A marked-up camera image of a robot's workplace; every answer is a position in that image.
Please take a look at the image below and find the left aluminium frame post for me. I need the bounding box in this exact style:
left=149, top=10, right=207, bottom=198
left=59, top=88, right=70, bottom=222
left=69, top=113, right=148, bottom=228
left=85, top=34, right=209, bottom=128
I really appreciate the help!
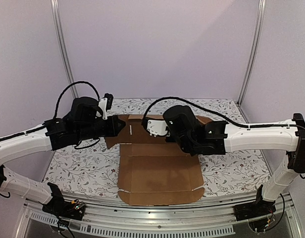
left=50, top=0, right=75, bottom=85

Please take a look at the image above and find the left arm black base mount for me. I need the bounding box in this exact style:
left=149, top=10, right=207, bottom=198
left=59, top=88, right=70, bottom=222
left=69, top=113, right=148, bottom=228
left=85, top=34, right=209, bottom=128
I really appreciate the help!
left=42, top=182, right=86, bottom=221

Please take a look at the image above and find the floral patterned table mat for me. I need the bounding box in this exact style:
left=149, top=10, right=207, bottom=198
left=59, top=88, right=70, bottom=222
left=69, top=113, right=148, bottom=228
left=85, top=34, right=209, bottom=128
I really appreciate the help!
left=44, top=99, right=271, bottom=199

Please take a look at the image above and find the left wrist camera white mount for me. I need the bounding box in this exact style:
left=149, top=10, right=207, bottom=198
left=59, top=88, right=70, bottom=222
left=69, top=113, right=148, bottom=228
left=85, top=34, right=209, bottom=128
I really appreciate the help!
left=98, top=93, right=113, bottom=120

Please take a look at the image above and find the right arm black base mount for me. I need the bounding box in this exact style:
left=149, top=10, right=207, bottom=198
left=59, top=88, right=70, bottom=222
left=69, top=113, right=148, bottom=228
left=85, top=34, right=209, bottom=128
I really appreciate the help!
left=233, top=185, right=276, bottom=233

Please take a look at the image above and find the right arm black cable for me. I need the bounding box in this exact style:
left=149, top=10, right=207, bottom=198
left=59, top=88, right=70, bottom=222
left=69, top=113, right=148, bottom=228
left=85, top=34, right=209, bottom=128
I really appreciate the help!
left=142, top=97, right=305, bottom=134

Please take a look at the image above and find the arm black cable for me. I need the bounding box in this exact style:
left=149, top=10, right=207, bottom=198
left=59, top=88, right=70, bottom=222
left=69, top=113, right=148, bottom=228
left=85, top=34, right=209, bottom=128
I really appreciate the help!
left=142, top=97, right=305, bottom=134
left=51, top=80, right=101, bottom=124

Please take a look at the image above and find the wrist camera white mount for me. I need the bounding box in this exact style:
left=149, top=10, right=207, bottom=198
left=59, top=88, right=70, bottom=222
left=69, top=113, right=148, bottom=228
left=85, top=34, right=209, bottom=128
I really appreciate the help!
left=98, top=93, right=113, bottom=120
left=142, top=118, right=169, bottom=137

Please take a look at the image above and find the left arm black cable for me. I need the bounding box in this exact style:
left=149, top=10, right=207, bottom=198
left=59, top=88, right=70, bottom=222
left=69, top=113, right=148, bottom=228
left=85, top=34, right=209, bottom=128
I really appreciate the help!
left=51, top=80, right=101, bottom=124

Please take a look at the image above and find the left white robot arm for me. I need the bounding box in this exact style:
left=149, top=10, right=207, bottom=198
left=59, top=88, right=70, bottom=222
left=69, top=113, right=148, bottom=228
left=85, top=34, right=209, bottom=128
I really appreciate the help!
left=0, top=95, right=126, bottom=215

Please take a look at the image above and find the right aluminium frame post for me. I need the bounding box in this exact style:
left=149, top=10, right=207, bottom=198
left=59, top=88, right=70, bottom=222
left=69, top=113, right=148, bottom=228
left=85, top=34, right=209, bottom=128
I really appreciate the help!
left=237, top=0, right=266, bottom=107

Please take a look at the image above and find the aluminium frame post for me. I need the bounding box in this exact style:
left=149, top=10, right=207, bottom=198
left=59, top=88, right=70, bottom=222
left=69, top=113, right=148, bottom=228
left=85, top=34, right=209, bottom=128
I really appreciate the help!
left=237, top=0, right=266, bottom=107
left=50, top=0, right=75, bottom=85

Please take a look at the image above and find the brown cardboard box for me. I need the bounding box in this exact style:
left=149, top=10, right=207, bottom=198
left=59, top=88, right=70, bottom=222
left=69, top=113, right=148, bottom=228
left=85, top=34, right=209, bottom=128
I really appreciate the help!
left=105, top=115, right=213, bottom=206

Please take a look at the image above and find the front aluminium rail base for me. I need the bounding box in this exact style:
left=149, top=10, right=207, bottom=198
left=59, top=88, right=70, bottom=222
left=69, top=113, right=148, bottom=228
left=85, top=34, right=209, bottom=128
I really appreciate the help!
left=15, top=192, right=304, bottom=238

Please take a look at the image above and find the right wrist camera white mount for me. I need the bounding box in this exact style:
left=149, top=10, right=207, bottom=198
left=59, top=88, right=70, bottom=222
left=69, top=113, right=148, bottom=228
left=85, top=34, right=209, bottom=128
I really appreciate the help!
left=142, top=118, right=169, bottom=137

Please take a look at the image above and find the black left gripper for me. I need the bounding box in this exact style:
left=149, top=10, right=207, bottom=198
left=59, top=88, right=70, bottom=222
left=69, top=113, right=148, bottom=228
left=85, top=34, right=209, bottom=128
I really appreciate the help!
left=76, top=115, right=126, bottom=142

